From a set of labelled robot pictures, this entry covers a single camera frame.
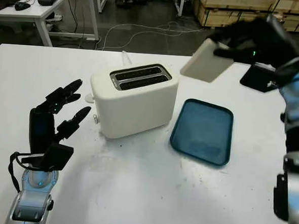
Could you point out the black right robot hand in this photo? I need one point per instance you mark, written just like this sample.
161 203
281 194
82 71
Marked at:
247 44

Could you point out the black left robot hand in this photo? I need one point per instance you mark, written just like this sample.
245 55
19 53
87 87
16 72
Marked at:
40 128

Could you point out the slice of white bread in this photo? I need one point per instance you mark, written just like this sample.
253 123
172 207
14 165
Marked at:
205 64

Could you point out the cream toaster lever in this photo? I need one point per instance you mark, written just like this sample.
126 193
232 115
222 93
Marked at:
89 98

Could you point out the small silver toaster knob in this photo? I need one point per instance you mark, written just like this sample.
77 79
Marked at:
96 118

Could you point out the blue plastic tray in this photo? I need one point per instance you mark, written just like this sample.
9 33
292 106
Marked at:
201 130

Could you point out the cream two-slot toaster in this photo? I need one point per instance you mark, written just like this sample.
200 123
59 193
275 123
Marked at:
137 108

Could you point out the stacked wooden crates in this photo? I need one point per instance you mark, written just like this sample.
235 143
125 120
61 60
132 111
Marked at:
234 10

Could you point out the white office desk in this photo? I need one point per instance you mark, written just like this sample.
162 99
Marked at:
31 14

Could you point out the black computer mouse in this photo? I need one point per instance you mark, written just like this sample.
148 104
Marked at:
22 6

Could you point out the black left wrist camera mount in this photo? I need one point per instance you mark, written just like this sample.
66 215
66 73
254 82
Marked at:
56 157

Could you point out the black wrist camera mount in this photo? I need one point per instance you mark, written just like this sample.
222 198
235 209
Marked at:
56 157
257 78

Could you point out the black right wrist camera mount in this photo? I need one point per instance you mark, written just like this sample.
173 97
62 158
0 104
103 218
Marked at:
257 78

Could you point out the white table leg frame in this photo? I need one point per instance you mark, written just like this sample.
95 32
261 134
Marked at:
181 4

